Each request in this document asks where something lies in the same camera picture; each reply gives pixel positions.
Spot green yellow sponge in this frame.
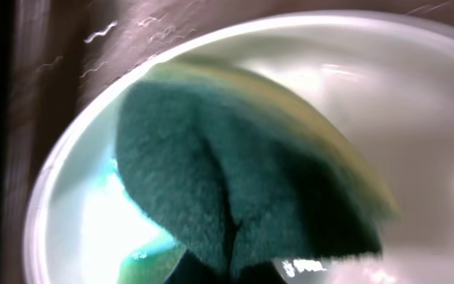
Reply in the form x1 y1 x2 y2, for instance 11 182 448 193
115 62 396 279

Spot dark grey serving tray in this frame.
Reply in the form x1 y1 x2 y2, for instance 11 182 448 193
0 0 454 283

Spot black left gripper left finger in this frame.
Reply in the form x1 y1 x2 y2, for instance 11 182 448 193
164 250 225 284

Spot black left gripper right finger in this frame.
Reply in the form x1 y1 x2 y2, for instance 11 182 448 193
236 262 287 284

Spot white plate stained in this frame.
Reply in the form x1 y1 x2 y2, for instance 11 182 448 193
23 11 454 283

